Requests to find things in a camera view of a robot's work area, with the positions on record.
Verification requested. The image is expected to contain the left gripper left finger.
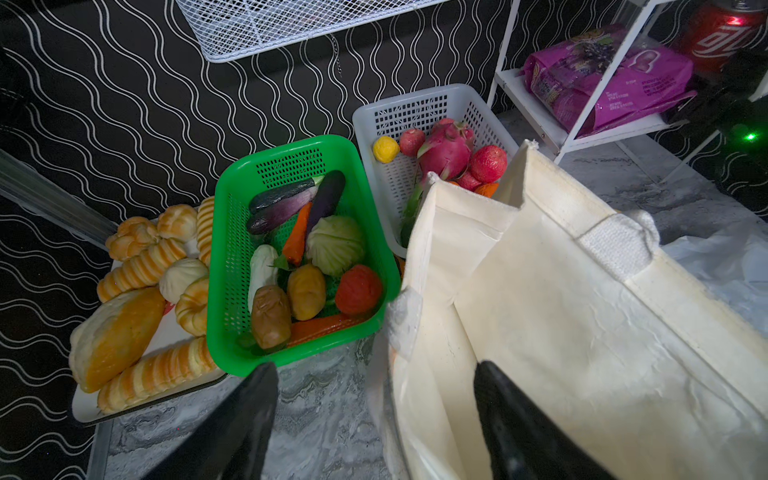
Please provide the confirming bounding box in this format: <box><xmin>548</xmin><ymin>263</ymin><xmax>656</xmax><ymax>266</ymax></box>
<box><xmin>145</xmin><ymin>363</ymin><xmax>278</xmax><ymax>479</ymax></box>

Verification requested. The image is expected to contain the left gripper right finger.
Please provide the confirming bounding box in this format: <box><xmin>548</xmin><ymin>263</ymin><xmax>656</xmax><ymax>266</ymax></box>
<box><xmin>473</xmin><ymin>361</ymin><xmax>612</xmax><ymax>479</ymax></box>

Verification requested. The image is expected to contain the cream canvas tote bag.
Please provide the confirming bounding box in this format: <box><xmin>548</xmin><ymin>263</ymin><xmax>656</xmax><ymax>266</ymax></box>
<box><xmin>368</xmin><ymin>141</ymin><xmax>767</xmax><ymax>479</ymax></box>

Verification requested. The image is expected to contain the red tomato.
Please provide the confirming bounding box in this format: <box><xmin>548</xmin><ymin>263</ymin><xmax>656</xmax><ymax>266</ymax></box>
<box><xmin>335</xmin><ymin>265</ymin><xmax>383</xmax><ymax>318</ymax></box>

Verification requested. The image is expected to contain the purple snack bag shelf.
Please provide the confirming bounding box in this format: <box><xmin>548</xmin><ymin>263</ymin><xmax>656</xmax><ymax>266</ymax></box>
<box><xmin>520</xmin><ymin>23</ymin><xmax>698</xmax><ymax>138</ymax></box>

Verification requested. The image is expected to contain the red soda can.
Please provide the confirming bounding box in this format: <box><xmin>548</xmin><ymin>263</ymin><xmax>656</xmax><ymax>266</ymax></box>
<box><xmin>674</xmin><ymin>0</ymin><xmax>767</xmax><ymax>74</ymax></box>

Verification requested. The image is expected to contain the white plastic grocery bag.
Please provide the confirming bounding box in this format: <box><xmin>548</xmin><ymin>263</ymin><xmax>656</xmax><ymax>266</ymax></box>
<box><xmin>663</xmin><ymin>222</ymin><xmax>767</xmax><ymax>335</ymax></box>

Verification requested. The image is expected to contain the long striped bread front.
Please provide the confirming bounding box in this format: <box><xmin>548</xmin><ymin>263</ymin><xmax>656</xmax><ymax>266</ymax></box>
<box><xmin>97</xmin><ymin>337</ymin><xmax>217</xmax><ymax>414</ymax></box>

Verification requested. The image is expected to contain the brown potato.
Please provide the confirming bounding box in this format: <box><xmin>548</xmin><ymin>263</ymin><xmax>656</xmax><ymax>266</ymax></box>
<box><xmin>251</xmin><ymin>285</ymin><xmax>292</xmax><ymax>350</ymax></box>

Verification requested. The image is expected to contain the white bread tray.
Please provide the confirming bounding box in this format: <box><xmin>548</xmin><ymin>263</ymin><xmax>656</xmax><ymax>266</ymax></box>
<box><xmin>70</xmin><ymin>257</ymin><xmax>228</xmax><ymax>426</ymax></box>

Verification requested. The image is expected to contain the large golden bread loaf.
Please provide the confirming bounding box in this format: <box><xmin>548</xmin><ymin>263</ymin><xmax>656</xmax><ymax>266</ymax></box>
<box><xmin>69</xmin><ymin>287</ymin><xmax>166</xmax><ymax>393</ymax></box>

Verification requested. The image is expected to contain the yellow potato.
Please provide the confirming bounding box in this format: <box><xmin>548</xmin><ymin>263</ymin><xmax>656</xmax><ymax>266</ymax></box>
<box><xmin>287</xmin><ymin>264</ymin><xmax>326</xmax><ymax>321</ymax></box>

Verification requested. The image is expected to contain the green plastic basket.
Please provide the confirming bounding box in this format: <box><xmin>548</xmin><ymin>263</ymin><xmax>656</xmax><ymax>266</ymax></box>
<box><xmin>206</xmin><ymin>135</ymin><xmax>400</xmax><ymax>377</ymax></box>

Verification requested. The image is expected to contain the orange carrot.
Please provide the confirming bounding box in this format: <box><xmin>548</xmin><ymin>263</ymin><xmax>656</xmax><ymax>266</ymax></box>
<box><xmin>282</xmin><ymin>202</ymin><xmax>312</xmax><ymax>266</ymax></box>

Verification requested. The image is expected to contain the purple eggplant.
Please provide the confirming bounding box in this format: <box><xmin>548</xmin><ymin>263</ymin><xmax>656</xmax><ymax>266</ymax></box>
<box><xmin>307</xmin><ymin>170</ymin><xmax>346</xmax><ymax>233</ymax></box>

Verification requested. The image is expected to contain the red apple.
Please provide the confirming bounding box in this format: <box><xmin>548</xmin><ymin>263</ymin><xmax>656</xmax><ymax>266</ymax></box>
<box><xmin>469</xmin><ymin>145</ymin><xmax>508</xmax><ymax>184</ymax></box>

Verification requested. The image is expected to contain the pink dragon fruit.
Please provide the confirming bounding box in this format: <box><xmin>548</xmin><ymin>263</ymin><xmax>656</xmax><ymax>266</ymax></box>
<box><xmin>417</xmin><ymin>118</ymin><xmax>474</xmax><ymax>183</ymax></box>

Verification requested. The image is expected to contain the white two-tier shelf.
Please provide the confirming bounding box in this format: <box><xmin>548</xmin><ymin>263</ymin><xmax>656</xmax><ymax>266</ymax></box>
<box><xmin>485</xmin><ymin>0</ymin><xmax>768</xmax><ymax>166</ymax></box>

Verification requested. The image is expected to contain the yellow lemon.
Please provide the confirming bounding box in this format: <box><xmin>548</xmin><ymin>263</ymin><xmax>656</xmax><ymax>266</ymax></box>
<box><xmin>372</xmin><ymin>136</ymin><xmax>400</xmax><ymax>164</ymax></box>

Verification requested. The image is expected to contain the white plastic fruit basket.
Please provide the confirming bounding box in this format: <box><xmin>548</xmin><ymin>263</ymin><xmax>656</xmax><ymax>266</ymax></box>
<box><xmin>353</xmin><ymin>84</ymin><xmax>518</xmax><ymax>257</ymax></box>

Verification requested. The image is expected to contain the white wire wall basket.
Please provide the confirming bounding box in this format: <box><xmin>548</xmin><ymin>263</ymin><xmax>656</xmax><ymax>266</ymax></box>
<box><xmin>177</xmin><ymin>0</ymin><xmax>435</xmax><ymax>63</ymax></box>

